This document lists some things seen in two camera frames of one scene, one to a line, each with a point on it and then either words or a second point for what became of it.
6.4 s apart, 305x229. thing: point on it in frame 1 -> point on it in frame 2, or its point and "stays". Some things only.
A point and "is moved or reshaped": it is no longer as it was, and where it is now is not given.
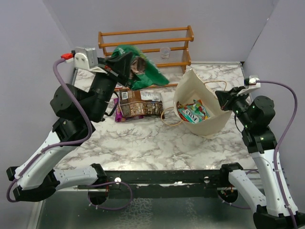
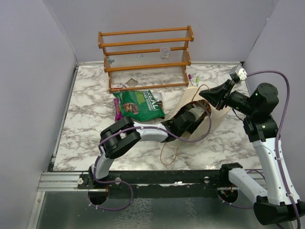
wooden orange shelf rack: x=166 y=48 stays
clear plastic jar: x=165 y=52 stays
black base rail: x=161 y=184 stays
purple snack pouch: x=118 y=114 stays
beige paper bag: x=189 y=88 is moved or reshaped
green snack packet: x=144 y=74 -> x=138 y=105
